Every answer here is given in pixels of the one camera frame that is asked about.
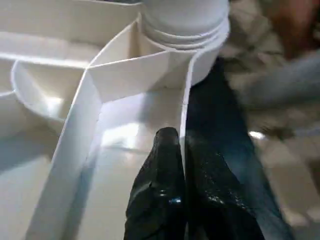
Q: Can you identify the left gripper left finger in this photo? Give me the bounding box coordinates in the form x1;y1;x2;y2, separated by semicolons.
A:
123;126;186;240

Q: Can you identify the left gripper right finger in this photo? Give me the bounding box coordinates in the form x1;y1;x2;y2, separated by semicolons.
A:
183;136;266;240

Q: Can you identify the white plastic table top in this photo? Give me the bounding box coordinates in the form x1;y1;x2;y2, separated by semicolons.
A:
0;0;231;240

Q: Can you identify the white table leg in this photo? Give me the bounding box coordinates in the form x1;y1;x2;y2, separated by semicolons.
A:
140;0;230;50

